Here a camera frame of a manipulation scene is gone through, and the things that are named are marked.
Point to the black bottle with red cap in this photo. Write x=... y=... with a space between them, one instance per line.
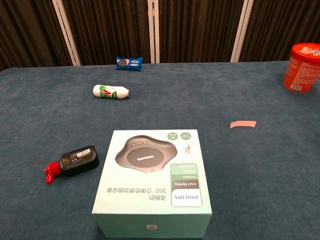
x=77 y=160

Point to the dark pleated partition panel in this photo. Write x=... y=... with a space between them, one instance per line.
x=282 y=25
x=25 y=30
x=197 y=30
x=107 y=30

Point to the mint green Philips box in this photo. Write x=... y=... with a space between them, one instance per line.
x=150 y=200

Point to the white milk drink bottle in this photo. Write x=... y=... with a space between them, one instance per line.
x=110 y=91

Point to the red round canister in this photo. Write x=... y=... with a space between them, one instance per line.
x=301 y=70

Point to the pink paper strip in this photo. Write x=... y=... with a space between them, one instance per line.
x=242 y=124

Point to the blue cookie packet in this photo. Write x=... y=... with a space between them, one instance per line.
x=130 y=63

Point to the blue table cover cloth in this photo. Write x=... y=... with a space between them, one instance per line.
x=237 y=175

